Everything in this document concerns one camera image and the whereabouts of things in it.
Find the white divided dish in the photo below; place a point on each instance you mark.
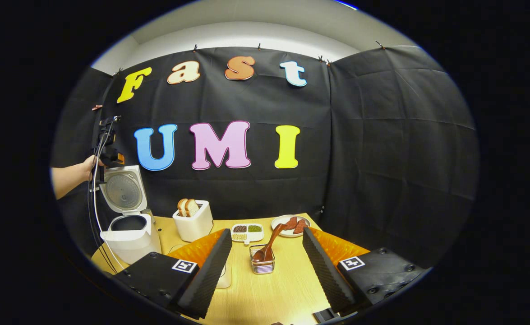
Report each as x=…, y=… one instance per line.
x=255, y=238

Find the round white plate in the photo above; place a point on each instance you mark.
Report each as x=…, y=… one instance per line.
x=277, y=223

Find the bread slice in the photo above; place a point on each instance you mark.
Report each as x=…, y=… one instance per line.
x=182, y=207
x=192, y=207

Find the black backdrop cloth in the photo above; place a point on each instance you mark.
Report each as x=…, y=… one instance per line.
x=382, y=149

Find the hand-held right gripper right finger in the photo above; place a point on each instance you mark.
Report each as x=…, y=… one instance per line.
x=328, y=275

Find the white rice cooker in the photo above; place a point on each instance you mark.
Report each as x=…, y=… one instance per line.
x=131, y=241

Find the clear glass dish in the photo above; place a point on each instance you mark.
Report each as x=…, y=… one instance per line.
x=225, y=277

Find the green beans pile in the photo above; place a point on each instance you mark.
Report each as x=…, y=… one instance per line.
x=255, y=228

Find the brown beans pile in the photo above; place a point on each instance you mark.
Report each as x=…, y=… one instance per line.
x=240, y=229

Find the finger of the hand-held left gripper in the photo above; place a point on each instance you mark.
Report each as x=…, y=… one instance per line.
x=119, y=159

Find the red meat piece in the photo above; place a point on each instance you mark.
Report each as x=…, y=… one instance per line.
x=290, y=223
x=300, y=226

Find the yellow soybeans pile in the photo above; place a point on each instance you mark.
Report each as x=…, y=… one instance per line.
x=239, y=237

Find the small glass bottle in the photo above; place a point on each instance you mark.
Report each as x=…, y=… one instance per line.
x=148, y=215

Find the white toaster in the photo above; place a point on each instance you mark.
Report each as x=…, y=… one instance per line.
x=195, y=228

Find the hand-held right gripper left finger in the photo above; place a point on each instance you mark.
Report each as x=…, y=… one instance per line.
x=206, y=280

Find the brown wooden spoon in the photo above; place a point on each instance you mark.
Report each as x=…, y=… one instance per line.
x=271, y=241

